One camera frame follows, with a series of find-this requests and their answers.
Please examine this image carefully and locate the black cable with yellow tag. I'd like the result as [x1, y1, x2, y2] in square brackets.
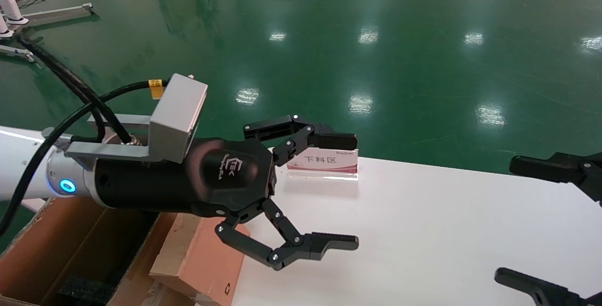
[0, 78, 170, 237]

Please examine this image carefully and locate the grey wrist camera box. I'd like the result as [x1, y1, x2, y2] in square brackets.
[65, 73, 208, 164]

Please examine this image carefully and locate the acrylic sign holder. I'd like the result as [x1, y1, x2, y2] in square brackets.
[281, 146, 359, 182]

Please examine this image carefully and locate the large cardboard box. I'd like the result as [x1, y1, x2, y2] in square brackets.
[0, 197, 207, 306]

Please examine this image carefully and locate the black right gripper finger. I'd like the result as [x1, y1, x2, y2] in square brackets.
[509, 152, 602, 204]
[494, 267, 602, 306]

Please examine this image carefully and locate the grey metal robot stand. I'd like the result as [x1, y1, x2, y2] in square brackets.
[0, 3, 94, 63]

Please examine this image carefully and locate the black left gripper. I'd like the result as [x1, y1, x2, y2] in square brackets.
[93, 114, 360, 271]

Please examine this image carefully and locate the black foam block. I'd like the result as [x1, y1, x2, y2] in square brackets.
[56, 275, 119, 306]

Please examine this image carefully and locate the thick black cable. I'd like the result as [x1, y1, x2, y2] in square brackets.
[18, 31, 133, 146]

